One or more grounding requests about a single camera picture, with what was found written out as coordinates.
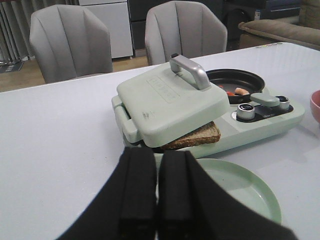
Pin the pink plastic bowl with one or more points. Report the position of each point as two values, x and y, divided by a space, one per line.
315 105

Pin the dark grey sideboard counter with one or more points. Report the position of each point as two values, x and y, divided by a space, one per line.
138 10

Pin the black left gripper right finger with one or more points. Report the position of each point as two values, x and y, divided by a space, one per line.
192 206

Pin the right silver control knob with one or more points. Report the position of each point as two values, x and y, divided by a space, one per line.
284 103

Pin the black round frying pan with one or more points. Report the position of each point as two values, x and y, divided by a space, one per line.
230 79

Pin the mint green sandwich maker lid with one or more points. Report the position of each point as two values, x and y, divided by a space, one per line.
167 102

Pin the left silver control knob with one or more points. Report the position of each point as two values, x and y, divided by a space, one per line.
245 111

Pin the cooked shrimp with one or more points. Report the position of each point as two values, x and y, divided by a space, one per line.
241 91

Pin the grey upholstered chair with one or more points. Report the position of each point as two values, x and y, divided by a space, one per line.
188 28
69 42

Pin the mint green breakfast maker base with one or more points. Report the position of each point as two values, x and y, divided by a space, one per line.
268 121

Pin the silver control knob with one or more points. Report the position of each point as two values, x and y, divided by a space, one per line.
284 103
245 111

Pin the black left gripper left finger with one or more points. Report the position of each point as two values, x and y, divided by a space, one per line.
125 207

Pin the left grey upholstered chair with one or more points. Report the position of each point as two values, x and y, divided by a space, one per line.
69 42

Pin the mint green round plate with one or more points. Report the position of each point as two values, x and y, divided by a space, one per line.
240 187

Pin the right grey upholstered chair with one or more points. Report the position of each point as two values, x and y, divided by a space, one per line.
188 28

